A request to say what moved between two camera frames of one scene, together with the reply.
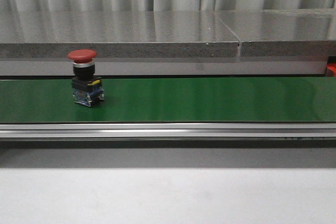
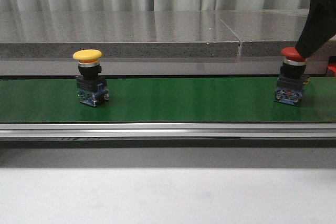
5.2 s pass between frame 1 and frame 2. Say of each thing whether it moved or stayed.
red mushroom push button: moved
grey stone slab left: stayed
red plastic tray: stayed
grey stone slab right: stayed
